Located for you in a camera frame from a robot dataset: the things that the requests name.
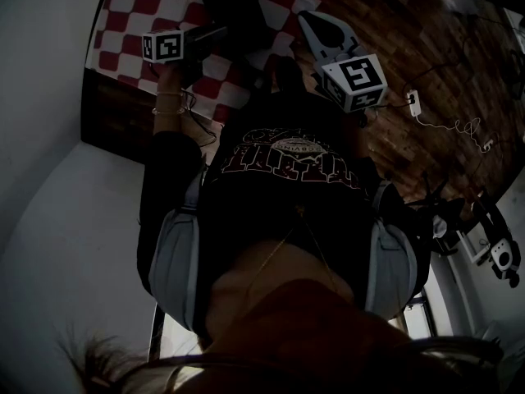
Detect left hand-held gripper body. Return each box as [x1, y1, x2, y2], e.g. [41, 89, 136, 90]
[142, 25, 229, 63]

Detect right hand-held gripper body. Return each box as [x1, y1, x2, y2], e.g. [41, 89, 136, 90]
[313, 50, 389, 114]

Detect person's right forearm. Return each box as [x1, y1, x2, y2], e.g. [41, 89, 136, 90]
[343, 112, 367, 160]

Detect person's left forearm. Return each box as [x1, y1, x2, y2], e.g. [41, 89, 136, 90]
[152, 62, 185, 135]

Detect red white checkered tablecloth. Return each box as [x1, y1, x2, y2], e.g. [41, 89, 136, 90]
[93, 0, 344, 125]

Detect person's legs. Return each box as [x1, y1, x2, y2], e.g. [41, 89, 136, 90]
[268, 55, 307, 96]

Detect white power strip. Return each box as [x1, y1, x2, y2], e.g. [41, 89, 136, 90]
[405, 89, 422, 117]

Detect black telephone base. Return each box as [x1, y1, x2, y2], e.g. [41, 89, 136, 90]
[203, 0, 272, 55]

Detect black office chair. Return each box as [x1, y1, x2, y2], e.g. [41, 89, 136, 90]
[404, 172, 471, 258]

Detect black printed t-shirt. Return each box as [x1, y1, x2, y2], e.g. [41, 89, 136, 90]
[196, 90, 381, 336]

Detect grey vest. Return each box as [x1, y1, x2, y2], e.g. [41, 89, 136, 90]
[137, 131, 419, 336]

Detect white and black device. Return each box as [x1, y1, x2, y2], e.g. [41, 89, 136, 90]
[490, 238, 518, 281]

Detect person's face and neck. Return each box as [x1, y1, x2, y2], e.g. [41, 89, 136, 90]
[200, 238, 505, 394]

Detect black power cable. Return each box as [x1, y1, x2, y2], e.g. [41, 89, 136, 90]
[367, 78, 411, 112]

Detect beaded bracelet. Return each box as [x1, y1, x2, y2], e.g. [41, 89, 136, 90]
[151, 105, 186, 117]

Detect white coiled cable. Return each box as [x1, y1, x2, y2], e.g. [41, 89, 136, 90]
[414, 112, 495, 153]

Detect gold pendant necklace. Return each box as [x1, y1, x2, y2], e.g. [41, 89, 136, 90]
[245, 205, 341, 299]

